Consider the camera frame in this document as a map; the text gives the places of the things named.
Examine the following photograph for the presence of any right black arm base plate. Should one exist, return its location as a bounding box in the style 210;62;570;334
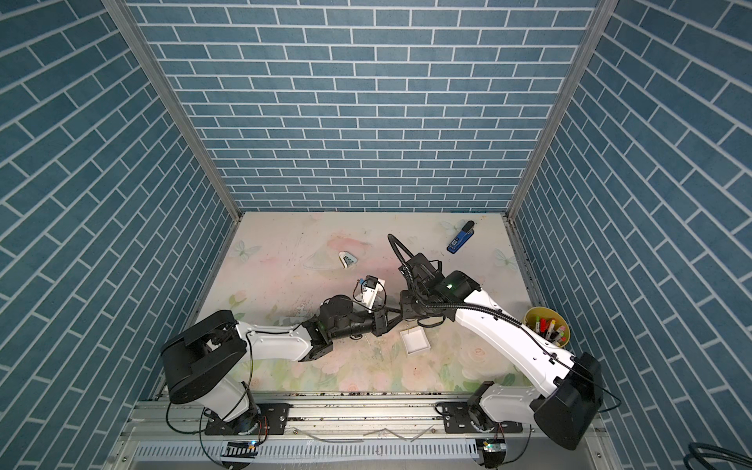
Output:
434;401;523;434

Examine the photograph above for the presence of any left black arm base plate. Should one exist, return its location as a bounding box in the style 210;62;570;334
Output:
204;403;291;438

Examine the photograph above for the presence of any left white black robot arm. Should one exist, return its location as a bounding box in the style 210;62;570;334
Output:
161;295;403;422

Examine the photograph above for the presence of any white jewelry box base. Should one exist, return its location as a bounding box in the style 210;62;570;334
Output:
399;326;431;356

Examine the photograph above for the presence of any left white bow gift box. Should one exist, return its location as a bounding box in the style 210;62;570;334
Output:
279;317;307;328

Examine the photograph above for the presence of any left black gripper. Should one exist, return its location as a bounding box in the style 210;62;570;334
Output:
326;305;407;342

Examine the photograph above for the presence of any black cable bundle corner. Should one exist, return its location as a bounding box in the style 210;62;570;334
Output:
683;442;751;470

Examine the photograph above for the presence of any yellow pen cup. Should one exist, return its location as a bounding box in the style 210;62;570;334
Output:
524;307;571;347

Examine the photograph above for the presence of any blue black stapler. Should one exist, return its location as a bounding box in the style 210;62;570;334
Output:
446;221;475;254

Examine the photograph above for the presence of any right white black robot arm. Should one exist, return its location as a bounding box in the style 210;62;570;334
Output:
399;271;605;450

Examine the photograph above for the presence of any aluminium front rail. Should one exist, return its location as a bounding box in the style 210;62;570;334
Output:
116;390;612;454

